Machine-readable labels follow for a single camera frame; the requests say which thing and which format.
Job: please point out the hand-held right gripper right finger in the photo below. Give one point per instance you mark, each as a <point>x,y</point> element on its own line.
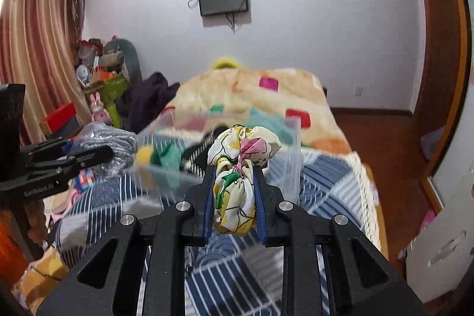
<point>261,212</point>

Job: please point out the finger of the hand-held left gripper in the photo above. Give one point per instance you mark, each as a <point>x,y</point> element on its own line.
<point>89,156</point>

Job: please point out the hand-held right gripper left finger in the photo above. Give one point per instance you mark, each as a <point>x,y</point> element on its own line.
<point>208,205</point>

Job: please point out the grey knitted cloth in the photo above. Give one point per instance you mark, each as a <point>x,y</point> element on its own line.
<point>107,149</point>

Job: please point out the floral silk scarf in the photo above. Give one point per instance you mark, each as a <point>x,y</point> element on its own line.
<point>237,175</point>

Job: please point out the clear plastic storage box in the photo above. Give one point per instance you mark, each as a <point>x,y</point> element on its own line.
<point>222,145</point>

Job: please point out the red box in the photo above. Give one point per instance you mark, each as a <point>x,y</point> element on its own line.
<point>61,119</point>

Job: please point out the pink rabbit plush toy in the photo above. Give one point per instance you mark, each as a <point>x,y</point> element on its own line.
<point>98,108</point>

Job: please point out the blue white patchwork quilt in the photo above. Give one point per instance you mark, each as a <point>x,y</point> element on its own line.
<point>237,264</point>

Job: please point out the green yellow cloth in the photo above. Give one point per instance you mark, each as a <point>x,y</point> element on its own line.
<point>163,155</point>

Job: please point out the green gift box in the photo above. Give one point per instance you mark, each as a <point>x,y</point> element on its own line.
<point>108,90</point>

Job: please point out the dark purple clothing pile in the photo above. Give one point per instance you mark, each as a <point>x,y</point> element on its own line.
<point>146,99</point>

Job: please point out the green dinosaur plush toy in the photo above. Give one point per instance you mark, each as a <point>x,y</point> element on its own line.
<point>124,55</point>

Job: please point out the cream checked plush blanket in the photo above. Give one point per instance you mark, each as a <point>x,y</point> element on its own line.
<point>266,101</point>

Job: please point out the striped pink curtain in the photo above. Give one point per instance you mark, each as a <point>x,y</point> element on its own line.
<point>39,38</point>

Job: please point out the white board with holes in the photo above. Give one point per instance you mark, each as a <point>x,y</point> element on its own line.
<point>442,245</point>

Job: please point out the wooden door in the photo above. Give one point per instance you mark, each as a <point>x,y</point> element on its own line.
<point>437,53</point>

